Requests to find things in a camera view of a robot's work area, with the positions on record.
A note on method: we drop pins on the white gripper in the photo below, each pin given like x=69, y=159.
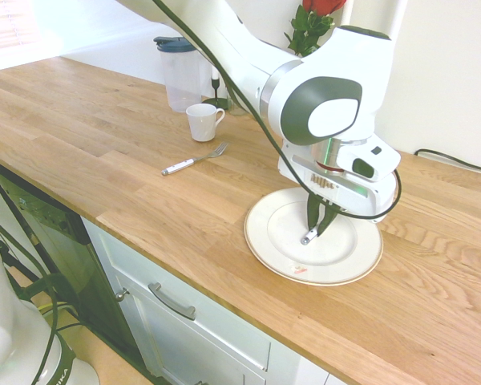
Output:
x=356, y=196

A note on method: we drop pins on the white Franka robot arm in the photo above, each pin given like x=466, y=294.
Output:
x=324, y=108

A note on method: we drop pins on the white plate with gold rim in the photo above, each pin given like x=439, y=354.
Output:
x=280, y=236

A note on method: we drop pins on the clear glass vase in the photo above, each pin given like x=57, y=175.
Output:
x=236, y=106

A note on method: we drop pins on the white ceramic mug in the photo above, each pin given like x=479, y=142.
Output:
x=202, y=122

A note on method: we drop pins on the white cabinet drawer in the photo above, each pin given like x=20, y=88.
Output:
x=208, y=321

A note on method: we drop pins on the black candle holder with candle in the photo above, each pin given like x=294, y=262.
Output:
x=215, y=98

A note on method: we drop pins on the red rose with green leaves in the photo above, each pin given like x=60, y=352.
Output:
x=308, y=28

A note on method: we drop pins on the clear pitcher with blue lid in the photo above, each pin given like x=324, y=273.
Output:
x=180, y=76

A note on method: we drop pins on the silver cabinet knob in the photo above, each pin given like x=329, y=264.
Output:
x=122, y=294

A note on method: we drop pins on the dark dishwasher front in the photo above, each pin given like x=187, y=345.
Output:
x=60, y=248

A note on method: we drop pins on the window blind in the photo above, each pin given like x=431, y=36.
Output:
x=6, y=22

